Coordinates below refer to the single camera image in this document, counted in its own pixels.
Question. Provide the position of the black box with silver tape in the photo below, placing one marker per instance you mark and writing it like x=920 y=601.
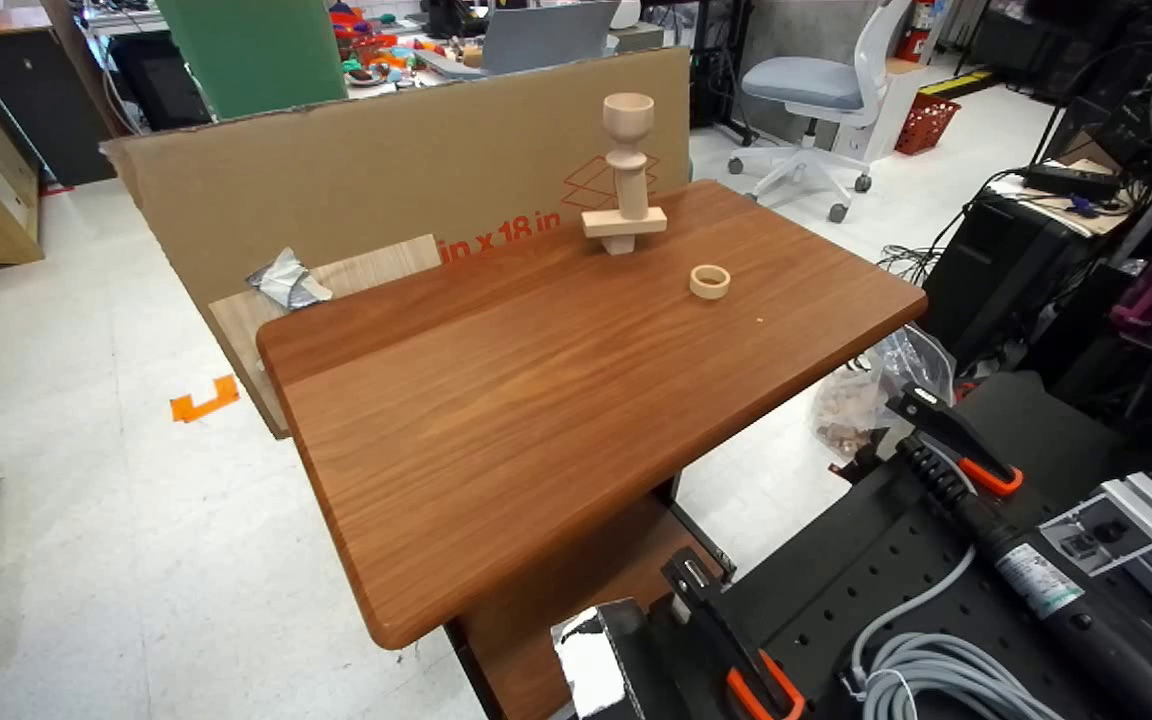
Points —
x=601 y=660

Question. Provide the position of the green board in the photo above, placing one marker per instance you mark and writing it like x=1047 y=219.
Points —
x=256 y=55

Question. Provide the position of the red plastic basket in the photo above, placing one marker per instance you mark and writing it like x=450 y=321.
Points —
x=926 y=125

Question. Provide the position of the flat wooden plank block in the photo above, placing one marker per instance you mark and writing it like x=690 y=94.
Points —
x=626 y=224

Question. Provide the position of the black computer case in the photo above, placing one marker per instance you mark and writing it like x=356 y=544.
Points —
x=996 y=270

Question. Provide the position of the black cabinet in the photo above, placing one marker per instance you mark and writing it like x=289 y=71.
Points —
x=41 y=100

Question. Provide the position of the crumpled silver foil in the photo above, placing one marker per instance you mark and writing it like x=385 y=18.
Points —
x=286 y=282

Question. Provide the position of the wooden goblet block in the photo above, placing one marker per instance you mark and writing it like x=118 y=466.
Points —
x=628 y=118

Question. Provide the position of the wooden cylinder block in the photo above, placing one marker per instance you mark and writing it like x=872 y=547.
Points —
x=632 y=192

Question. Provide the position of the small wooden base block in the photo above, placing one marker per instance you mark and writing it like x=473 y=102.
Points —
x=619 y=244

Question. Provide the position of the large cardboard sheet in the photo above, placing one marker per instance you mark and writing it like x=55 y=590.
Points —
x=356 y=180

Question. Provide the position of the light wooden board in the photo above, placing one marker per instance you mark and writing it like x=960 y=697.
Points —
x=376 y=270

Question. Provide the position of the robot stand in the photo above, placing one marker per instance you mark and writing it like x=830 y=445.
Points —
x=836 y=580

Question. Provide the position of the orange floor tape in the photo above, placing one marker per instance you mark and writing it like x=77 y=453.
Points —
x=198 y=403

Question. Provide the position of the red fire extinguisher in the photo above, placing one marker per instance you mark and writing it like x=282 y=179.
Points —
x=914 y=35

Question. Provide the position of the white grey office chair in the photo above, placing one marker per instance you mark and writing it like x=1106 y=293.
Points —
x=806 y=85

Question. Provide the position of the black power strip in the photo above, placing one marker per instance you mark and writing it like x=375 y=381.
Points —
x=1071 y=180

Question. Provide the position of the grey laptop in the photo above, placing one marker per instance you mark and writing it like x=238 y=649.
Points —
x=546 y=38

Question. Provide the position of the clear bag of wooden blocks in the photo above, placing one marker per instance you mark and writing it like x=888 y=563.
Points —
x=861 y=400

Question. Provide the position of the heap of colourful toys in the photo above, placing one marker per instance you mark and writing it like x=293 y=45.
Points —
x=371 y=50

